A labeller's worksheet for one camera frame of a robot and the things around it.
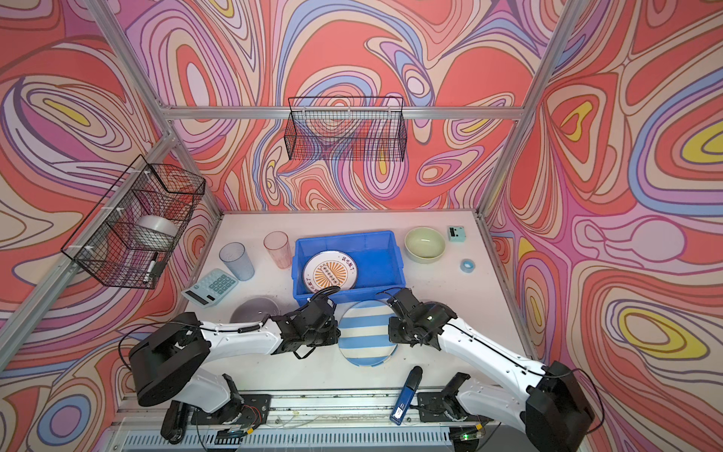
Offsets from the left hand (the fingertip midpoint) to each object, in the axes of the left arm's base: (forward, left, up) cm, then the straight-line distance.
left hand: (346, 335), depth 86 cm
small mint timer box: (+40, -42, +2) cm, 58 cm away
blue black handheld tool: (-17, -16, +2) cm, 24 cm away
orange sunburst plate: (+23, +7, +2) cm, 24 cm away
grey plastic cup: (+24, +38, +9) cm, 46 cm away
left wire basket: (+15, +52, +34) cm, 63 cm away
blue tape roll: (+26, -43, 0) cm, 50 cm away
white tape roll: (+19, +49, +31) cm, 61 cm away
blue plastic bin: (+26, -5, 0) cm, 27 cm away
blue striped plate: (-1, -6, +1) cm, 6 cm away
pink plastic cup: (+27, +24, +12) cm, 38 cm away
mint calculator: (+15, +47, +2) cm, 49 cm away
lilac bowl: (+6, +29, +4) cm, 30 cm away
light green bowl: (+34, -29, +2) cm, 45 cm away
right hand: (-2, -15, +4) cm, 16 cm away
